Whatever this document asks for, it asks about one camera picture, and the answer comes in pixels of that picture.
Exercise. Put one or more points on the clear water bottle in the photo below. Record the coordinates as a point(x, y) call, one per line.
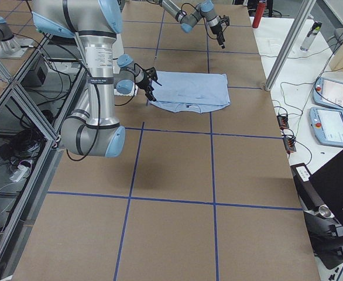
point(311, 35)

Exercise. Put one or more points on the black laptop box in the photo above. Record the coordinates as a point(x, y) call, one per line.
point(325, 186)

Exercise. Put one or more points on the orange connector board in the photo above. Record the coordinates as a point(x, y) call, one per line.
point(289, 144)
point(283, 121)

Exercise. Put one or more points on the teach pendant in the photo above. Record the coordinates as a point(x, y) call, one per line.
point(327, 125)
point(328, 93)

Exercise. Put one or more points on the red water bottle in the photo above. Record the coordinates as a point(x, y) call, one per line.
point(259, 13)

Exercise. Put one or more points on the upper orange connector board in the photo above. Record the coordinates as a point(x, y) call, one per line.
point(283, 121)

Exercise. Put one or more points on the lower teach pendant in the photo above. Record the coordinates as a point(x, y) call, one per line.
point(327, 125)

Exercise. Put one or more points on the lower orange connector board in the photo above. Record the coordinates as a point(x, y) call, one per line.
point(289, 144)

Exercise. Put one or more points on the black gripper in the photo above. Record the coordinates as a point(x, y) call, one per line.
point(142, 81)
point(216, 30)

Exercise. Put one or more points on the white camera mast pedestal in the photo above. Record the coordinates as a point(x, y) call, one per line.
point(123, 86)

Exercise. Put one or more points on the aluminium frame post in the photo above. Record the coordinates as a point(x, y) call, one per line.
point(289, 41)

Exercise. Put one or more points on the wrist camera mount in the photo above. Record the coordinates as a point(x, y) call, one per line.
point(151, 74)
point(225, 20)

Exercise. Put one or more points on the light blue t-shirt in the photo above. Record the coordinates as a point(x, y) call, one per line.
point(193, 92)

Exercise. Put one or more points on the upper teach pendant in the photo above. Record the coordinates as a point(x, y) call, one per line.
point(328, 93)

